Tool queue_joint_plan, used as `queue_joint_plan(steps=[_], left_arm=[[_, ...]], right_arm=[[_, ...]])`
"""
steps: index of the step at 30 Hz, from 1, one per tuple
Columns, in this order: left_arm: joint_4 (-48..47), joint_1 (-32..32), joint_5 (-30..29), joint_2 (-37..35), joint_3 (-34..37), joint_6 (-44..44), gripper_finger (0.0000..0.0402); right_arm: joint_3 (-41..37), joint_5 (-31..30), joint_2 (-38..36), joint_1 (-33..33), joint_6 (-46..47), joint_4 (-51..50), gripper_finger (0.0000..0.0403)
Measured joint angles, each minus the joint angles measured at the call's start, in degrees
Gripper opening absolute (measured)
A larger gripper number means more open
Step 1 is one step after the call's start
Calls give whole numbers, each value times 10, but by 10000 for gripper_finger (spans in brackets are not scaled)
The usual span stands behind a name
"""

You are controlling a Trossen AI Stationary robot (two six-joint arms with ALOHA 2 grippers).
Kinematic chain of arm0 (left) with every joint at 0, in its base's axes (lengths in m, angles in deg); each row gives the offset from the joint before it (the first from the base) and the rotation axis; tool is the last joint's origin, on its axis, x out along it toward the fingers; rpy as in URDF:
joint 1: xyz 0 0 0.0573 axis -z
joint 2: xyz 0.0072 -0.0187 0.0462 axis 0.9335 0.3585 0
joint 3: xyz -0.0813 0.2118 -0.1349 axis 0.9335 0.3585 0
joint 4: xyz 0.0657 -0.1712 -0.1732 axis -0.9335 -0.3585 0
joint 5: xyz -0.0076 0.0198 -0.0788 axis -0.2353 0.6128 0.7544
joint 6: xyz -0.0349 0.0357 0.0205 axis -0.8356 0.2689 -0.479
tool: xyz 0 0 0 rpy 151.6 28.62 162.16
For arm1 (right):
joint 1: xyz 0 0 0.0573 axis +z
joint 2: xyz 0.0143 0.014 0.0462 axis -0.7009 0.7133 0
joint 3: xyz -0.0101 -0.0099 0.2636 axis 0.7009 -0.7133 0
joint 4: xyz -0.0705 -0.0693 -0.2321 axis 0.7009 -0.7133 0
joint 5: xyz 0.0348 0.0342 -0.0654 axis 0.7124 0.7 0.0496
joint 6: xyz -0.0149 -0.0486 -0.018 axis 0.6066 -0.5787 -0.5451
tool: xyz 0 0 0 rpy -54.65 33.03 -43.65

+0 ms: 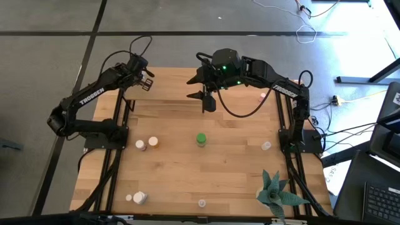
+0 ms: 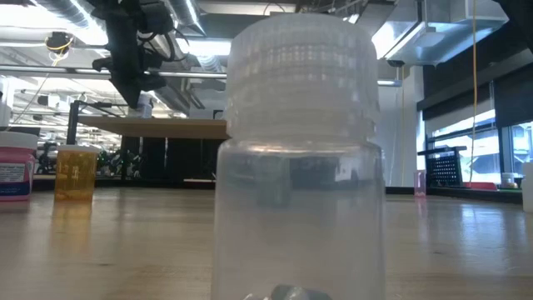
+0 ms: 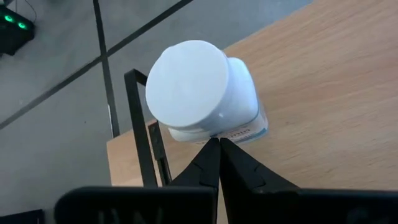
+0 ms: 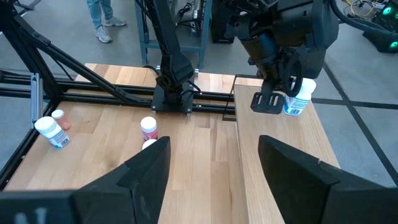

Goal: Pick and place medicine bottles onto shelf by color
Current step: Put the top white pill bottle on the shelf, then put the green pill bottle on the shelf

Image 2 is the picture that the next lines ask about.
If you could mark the silver rectangular air duct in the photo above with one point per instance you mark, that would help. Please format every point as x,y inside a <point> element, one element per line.
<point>416,41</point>

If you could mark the white bottle teal striped label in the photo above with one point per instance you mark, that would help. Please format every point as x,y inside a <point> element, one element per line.
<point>145,109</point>

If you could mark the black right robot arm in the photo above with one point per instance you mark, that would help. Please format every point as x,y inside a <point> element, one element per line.
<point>518,16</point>

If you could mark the black perforated cart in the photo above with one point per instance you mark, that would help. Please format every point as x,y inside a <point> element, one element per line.
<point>443,168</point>

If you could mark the pink bottle white cap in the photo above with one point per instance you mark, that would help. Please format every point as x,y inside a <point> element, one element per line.
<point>16,166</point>

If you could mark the silver horizontal pipe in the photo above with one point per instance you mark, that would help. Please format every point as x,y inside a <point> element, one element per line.
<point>41,70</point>

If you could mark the black shelf end bar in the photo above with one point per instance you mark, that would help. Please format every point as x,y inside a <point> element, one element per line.
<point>73,146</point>

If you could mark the clear plastic bottle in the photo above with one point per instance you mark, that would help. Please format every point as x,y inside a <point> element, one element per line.
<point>300,187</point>

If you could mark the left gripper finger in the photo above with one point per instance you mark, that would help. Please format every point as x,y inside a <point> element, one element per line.
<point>135,87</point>
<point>124,89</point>

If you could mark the small background jar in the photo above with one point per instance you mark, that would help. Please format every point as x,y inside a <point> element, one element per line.
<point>508,180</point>

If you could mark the small pink vial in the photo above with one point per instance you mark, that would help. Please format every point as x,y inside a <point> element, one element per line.
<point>419,185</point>

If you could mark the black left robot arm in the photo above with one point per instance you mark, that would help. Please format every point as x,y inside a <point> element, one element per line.
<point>125,16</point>

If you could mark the red flat tray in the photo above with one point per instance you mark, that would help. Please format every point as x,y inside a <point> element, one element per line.
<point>483,186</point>

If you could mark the black ceiling dome device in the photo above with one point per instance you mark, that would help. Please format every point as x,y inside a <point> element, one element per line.
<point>59,41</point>

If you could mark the orange bottle white cap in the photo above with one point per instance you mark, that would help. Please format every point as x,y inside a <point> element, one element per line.
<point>76,175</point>

